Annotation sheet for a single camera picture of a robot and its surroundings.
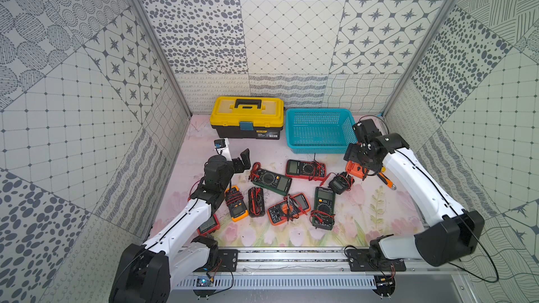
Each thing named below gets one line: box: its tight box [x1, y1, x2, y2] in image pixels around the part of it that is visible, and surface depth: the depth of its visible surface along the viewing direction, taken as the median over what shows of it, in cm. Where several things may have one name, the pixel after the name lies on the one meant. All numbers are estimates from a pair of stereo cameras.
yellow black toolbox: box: [209, 96, 285, 141], surface depth 101 cm
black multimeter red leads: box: [247, 186, 266, 217], surface depth 86 cm
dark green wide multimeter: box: [248, 162, 293, 196], surface depth 95 cm
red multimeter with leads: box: [284, 155, 338, 186], surface depth 97 cm
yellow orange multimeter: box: [224, 185, 250, 223], surface depth 85 cm
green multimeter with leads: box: [309, 186, 336, 231], surface depth 85 cm
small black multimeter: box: [327, 171, 356, 195], surface depth 92 cm
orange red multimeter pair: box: [266, 192, 311, 226], surface depth 84 cm
